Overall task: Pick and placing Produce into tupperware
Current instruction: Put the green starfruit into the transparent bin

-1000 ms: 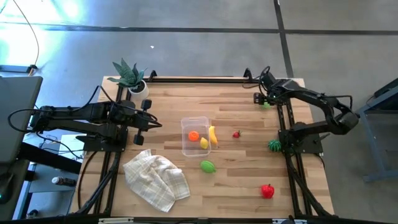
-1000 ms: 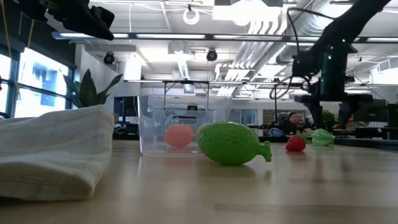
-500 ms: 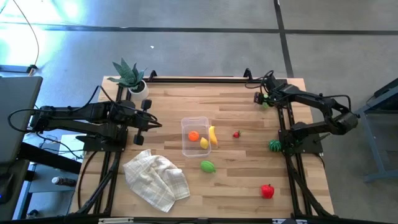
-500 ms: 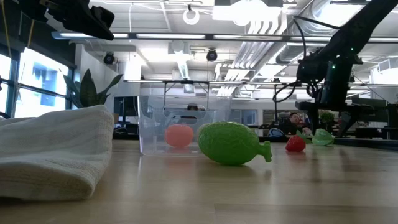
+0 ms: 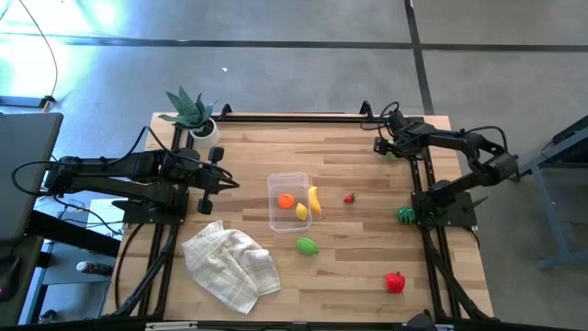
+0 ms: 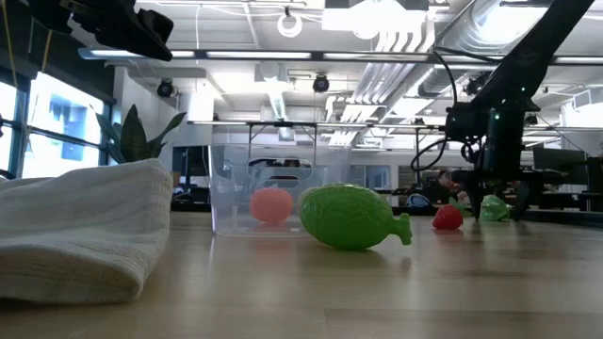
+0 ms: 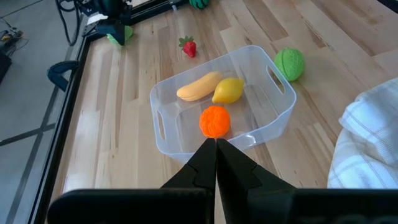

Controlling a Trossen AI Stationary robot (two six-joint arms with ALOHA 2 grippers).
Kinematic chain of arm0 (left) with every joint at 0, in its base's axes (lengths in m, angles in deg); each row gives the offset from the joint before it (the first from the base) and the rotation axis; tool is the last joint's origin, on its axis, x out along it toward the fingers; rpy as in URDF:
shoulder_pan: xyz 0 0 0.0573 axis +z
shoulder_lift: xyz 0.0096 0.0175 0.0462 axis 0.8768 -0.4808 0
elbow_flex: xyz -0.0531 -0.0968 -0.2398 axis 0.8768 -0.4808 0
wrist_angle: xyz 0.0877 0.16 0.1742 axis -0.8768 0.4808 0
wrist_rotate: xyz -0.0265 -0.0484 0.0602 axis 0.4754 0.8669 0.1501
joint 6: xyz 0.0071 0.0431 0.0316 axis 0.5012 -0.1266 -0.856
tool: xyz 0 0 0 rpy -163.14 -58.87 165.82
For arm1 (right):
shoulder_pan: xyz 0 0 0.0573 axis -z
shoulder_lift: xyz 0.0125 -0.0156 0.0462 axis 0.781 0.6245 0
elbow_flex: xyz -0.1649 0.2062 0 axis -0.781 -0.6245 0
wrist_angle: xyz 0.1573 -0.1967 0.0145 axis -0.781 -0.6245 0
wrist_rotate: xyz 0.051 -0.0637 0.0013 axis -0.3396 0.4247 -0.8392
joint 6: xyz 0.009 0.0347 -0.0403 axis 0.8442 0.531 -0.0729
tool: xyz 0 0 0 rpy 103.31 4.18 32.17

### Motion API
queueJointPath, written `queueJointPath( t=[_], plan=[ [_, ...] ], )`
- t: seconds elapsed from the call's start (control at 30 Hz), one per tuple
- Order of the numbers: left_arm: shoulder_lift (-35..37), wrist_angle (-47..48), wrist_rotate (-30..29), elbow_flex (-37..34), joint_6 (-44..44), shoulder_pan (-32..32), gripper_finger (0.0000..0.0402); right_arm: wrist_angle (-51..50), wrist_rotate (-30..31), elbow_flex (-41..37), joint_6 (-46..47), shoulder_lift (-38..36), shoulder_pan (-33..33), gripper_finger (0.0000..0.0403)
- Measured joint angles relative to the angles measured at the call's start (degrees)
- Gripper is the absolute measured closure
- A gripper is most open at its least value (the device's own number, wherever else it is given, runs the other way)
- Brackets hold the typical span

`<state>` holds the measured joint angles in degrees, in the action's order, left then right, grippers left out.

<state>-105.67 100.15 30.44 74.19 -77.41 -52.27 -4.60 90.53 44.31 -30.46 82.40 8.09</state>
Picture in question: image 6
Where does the red toy strawberry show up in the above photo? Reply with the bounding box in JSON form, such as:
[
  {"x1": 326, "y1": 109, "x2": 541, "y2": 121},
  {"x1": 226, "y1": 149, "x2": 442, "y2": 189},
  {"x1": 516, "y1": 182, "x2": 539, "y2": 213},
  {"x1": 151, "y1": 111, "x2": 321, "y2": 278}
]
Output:
[{"x1": 432, "y1": 197, "x2": 472, "y2": 231}]

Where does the green plant in white pot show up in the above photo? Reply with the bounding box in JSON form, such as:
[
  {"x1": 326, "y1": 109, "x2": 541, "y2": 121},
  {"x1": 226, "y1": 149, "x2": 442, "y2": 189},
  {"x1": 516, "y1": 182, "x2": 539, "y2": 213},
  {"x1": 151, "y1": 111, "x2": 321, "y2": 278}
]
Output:
[{"x1": 93, "y1": 104, "x2": 188, "y2": 165}]

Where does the white coiled cable ring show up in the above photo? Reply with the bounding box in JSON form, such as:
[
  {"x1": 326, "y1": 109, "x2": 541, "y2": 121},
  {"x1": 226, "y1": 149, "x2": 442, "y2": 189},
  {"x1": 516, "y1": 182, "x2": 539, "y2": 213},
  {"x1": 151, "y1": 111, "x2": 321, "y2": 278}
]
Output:
[{"x1": 276, "y1": 11, "x2": 303, "y2": 39}]

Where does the light green toy vegetable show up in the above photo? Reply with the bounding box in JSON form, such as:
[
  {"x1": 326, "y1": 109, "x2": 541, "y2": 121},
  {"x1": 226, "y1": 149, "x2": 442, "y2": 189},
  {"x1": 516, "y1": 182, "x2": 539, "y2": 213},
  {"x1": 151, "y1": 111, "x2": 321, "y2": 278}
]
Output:
[{"x1": 480, "y1": 194, "x2": 513, "y2": 222}]

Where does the large black monitor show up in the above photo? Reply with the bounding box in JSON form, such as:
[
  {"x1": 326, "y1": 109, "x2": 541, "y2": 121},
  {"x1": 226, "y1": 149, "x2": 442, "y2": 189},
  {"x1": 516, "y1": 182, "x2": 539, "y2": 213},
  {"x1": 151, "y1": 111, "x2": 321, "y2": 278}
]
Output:
[{"x1": 533, "y1": 148, "x2": 588, "y2": 173}]

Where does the clear plastic tupperware container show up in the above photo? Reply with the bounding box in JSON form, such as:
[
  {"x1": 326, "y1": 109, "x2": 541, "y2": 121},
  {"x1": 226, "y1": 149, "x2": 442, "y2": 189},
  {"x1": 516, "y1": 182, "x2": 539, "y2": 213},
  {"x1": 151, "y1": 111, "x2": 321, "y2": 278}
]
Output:
[{"x1": 209, "y1": 143, "x2": 352, "y2": 236}]

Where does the blue round object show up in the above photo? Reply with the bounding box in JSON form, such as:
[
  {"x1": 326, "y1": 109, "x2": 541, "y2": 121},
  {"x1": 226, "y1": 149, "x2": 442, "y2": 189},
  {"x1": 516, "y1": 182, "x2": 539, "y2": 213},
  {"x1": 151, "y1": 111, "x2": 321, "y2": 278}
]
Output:
[{"x1": 405, "y1": 192, "x2": 433, "y2": 209}]

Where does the white checked cloth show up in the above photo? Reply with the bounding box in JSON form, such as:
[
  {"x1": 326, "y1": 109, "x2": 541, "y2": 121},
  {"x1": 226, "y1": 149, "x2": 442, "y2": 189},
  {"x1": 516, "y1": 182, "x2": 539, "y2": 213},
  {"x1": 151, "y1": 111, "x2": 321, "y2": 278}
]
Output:
[{"x1": 0, "y1": 158, "x2": 173, "y2": 305}]

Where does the person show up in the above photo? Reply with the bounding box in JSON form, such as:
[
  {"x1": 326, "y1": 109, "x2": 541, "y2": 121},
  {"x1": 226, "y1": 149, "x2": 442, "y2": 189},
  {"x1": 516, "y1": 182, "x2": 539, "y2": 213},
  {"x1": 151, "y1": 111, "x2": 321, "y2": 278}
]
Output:
[{"x1": 435, "y1": 169, "x2": 467, "y2": 204}]

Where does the orange toy fruit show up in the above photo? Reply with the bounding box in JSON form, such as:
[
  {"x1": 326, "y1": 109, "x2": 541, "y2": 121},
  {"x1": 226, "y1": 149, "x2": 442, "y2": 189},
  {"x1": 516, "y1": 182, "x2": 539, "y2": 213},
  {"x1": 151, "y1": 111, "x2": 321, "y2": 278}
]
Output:
[{"x1": 249, "y1": 187, "x2": 294, "y2": 224}]

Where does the small black monitor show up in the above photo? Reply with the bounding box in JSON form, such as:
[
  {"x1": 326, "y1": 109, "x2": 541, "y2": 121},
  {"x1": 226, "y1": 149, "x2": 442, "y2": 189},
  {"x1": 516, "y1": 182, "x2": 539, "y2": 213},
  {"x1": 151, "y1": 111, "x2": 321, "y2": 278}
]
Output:
[{"x1": 171, "y1": 145, "x2": 211, "y2": 178}]

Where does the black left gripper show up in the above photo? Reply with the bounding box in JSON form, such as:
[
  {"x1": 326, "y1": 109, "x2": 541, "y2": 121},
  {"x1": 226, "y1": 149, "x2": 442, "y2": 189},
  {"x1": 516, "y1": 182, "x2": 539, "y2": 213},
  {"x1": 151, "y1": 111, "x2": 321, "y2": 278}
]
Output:
[{"x1": 70, "y1": 0, "x2": 174, "y2": 62}]

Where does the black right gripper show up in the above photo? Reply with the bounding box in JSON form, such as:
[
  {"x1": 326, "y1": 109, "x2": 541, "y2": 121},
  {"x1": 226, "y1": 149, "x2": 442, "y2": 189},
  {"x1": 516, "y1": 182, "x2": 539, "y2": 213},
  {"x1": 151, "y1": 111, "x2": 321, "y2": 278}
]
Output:
[{"x1": 451, "y1": 110, "x2": 566, "y2": 221}]

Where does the bright green toy lime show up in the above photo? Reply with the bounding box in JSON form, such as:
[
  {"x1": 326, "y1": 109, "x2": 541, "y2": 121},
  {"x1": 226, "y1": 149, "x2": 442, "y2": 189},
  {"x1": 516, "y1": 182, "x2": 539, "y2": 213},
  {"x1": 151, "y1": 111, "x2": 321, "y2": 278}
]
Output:
[{"x1": 300, "y1": 183, "x2": 414, "y2": 251}]

